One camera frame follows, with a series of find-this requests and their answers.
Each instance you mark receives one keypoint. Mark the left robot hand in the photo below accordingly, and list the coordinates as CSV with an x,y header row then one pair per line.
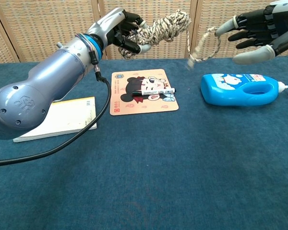
x,y
105,26

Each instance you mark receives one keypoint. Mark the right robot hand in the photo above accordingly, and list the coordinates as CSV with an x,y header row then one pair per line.
x,y
273,28

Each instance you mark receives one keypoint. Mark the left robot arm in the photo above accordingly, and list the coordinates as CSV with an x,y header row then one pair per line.
x,y
50,81

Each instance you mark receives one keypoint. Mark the bamboo folding screen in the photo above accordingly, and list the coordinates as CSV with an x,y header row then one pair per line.
x,y
50,24

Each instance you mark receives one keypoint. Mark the black white marker pen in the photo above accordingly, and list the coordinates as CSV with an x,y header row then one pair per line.
x,y
153,92

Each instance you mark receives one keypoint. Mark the blue pump detergent bottle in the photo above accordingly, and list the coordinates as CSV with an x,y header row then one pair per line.
x,y
220,91

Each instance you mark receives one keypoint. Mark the pink cartoon mouse pad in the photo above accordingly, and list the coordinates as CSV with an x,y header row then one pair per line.
x,y
144,105

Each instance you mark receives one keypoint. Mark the white notebook yellow spine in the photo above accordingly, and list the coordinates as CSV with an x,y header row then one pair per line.
x,y
67,117

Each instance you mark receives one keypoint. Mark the blue carpet table cover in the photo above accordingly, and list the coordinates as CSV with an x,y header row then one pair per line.
x,y
158,182

